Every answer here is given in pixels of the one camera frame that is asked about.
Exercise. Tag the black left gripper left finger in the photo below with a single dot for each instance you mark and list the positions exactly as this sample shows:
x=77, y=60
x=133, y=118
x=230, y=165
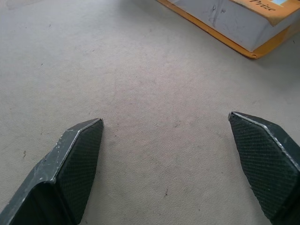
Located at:
x=70, y=168

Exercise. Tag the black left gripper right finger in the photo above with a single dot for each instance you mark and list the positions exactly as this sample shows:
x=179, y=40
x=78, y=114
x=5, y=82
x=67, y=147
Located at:
x=264, y=164

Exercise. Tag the orange and white cardboard box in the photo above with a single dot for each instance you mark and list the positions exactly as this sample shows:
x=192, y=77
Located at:
x=236, y=21

